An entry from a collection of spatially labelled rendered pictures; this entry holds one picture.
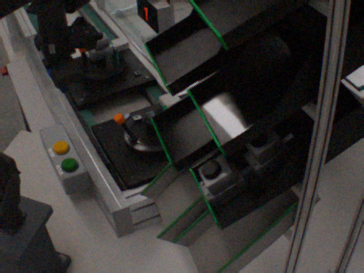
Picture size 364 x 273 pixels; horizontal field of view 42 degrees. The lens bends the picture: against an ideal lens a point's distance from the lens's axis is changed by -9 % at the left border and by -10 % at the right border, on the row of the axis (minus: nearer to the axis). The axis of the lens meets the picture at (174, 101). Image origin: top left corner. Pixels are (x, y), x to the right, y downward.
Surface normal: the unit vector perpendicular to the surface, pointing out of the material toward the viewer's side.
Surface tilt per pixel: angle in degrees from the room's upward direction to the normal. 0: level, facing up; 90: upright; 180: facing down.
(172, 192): 45
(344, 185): 0
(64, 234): 0
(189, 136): 25
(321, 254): 0
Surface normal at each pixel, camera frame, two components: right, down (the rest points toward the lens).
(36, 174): -0.04, -0.79
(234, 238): -0.71, -0.40
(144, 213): 0.46, 0.53
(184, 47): -0.44, -0.63
